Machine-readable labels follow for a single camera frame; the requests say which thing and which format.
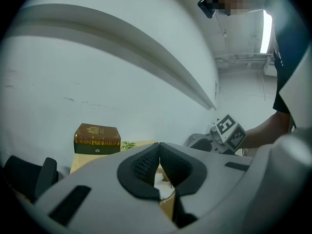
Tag person's right forearm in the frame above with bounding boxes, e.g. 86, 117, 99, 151
240, 111, 292, 150

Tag white ceiling conduits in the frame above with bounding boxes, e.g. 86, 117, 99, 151
215, 52, 275, 70

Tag long ceiling light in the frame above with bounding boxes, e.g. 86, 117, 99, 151
260, 10, 273, 54

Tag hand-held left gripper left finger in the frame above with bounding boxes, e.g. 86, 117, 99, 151
34, 142, 176, 234

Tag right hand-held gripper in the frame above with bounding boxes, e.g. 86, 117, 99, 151
186, 114, 247, 156

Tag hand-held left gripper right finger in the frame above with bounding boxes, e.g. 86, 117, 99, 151
159, 142, 254, 229

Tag person's black shirt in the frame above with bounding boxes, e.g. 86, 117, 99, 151
265, 8, 308, 114

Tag tan round lidded box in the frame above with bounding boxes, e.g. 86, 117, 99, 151
155, 166, 176, 221

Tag white cloth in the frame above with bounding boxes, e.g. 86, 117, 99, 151
155, 172, 175, 200

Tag small green potted plant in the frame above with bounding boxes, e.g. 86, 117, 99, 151
120, 140, 137, 152

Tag black office chair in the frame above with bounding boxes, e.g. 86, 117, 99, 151
3, 156, 59, 202

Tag brown ornate gift box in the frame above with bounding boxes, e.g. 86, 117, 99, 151
74, 123, 121, 155

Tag black head-worn camera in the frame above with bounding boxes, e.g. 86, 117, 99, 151
197, 0, 216, 19

